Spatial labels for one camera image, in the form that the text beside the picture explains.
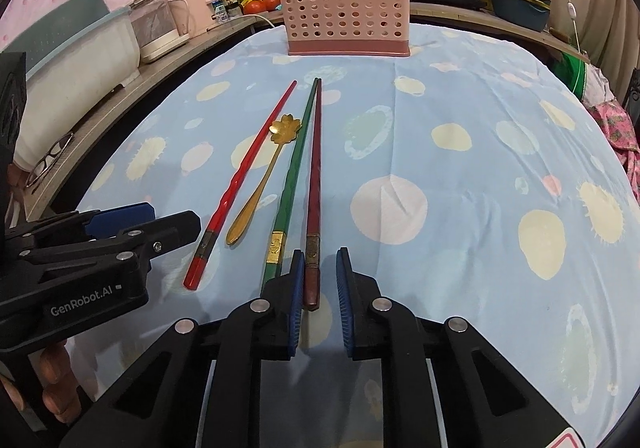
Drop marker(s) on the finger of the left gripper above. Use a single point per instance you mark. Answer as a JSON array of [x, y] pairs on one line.
[[164, 235], [107, 224]]

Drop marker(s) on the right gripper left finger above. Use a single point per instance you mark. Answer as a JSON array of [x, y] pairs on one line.
[[263, 329]]

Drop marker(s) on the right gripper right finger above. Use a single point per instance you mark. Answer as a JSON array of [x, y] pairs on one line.
[[377, 328]]

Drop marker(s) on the bright red chopstick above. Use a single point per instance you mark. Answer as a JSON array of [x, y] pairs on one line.
[[200, 258]]

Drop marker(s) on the dark red chopstick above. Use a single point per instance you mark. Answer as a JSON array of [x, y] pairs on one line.
[[312, 268]]

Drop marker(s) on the green chopstick gold band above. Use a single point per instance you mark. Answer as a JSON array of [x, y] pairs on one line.
[[279, 233]]

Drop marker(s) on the person's hand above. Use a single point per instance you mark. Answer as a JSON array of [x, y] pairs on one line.
[[59, 395]]

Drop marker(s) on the black eyeglasses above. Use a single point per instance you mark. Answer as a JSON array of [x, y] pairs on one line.
[[49, 159]]

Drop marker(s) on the white plastic tub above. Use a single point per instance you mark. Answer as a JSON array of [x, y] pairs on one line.
[[71, 79]]

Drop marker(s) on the gold flower spoon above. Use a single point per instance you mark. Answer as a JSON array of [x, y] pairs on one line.
[[282, 132]]

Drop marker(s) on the light blue patterned tablecloth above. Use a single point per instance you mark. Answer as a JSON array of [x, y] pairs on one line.
[[465, 178]]

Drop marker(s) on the red tomato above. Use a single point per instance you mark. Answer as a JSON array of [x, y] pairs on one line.
[[271, 5], [254, 7]]

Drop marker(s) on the pink perforated utensil basket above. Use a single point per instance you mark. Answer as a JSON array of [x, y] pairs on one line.
[[347, 27]]

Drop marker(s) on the pink floral cloth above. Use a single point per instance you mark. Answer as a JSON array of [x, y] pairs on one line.
[[617, 127]]

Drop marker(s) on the teal yellow stacked bowls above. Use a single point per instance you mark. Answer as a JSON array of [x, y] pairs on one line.
[[531, 14]]

